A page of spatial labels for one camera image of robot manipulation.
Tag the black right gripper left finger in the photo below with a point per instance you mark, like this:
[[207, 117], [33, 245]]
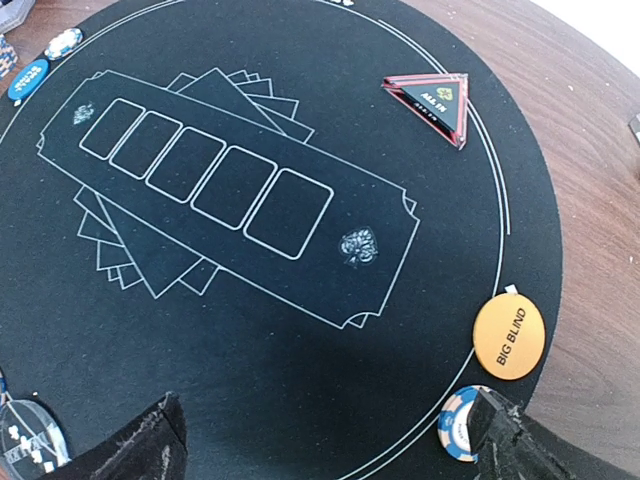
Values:
[[151, 446]]

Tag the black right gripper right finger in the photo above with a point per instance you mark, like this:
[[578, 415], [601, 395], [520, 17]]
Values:
[[511, 445]]

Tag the orange round dealer button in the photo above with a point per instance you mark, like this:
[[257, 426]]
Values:
[[509, 336]]

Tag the red triangular button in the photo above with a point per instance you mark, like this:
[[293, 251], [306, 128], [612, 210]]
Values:
[[441, 100]]

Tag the blue round blind button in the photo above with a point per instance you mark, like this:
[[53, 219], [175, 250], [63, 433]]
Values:
[[28, 80]]

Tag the single blue-white poker chip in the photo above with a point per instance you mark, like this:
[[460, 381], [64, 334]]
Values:
[[63, 43]]

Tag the clear acrylic dealer puck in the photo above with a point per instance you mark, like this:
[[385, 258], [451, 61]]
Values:
[[32, 443]]

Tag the black round poker mat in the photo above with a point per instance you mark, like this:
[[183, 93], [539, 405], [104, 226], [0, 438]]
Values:
[[219, 199]]

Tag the blue-backed playing card deck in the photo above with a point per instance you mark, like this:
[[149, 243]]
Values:
[[13, 13]]

